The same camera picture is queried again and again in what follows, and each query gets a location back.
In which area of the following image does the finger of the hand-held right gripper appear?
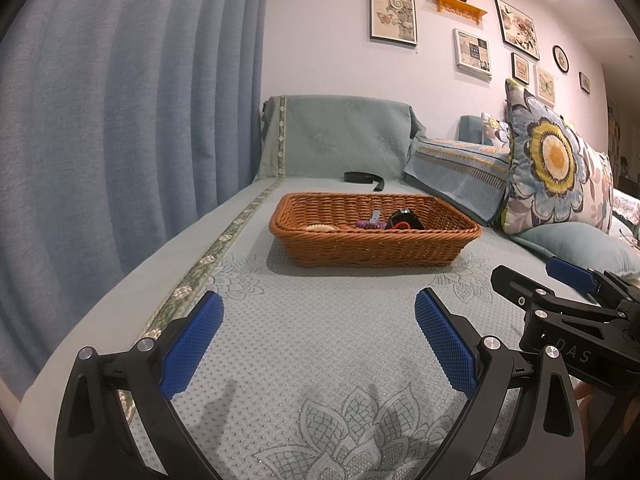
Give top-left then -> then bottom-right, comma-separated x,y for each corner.
490,265 -> 622,322
545,256 -> 640,307

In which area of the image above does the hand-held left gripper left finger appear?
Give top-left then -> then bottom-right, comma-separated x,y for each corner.
52,290 -> 224,480

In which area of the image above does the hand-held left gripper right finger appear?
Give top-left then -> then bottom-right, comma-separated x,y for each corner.
414,287 -> 587,480

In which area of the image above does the brown wicker basket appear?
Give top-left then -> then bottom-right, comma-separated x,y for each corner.
269,192 -> 483,268

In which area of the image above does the person's right hand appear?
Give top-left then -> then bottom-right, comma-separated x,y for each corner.
571,379 -> 608,461

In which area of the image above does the plain teal pillow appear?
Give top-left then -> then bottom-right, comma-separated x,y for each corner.
512,222 -> 640,281

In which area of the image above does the patterned cushion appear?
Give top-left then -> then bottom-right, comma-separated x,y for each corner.
612,187 -> 640,236

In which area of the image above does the embroidered grey-blue sofa cover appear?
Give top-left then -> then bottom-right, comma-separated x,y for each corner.
20,177 -> 640,480

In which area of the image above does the large floral pillow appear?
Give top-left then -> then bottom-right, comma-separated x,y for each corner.
500,78 -> 613,236

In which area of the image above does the black wristwatch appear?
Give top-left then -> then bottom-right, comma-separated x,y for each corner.
387,208 -> 426,231

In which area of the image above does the striped teal pillow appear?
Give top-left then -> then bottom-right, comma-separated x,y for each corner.
402,137 -> 513,226

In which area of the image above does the small floral pillow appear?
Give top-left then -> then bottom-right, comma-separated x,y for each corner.
481,112 -> 511,147

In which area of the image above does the teal sofa backrest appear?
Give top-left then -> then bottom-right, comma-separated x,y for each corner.
459,115 -> 486,143

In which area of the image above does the blue curtain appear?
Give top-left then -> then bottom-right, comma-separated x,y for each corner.
0,0 -> 273,401

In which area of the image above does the teal sofa armrest cover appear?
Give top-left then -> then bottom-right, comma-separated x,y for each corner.
255,95 -> 428,181

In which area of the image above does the black strap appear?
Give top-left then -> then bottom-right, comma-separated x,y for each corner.
343,171 -> 385,192

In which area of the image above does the light butterfly picture frame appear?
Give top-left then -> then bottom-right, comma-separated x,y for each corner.
536,65 -> 557,106

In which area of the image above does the white picture frame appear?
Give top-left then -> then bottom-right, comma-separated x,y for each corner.
453,28 -> 493,77

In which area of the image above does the large flower picture frame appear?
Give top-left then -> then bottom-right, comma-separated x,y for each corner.
495,0 -> 541,61

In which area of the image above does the yellow wall shelf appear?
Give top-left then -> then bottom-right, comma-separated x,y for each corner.
429,0 -> 488,26

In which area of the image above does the large butterfly picture frame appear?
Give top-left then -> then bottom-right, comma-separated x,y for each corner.
370,0 -> 418,47

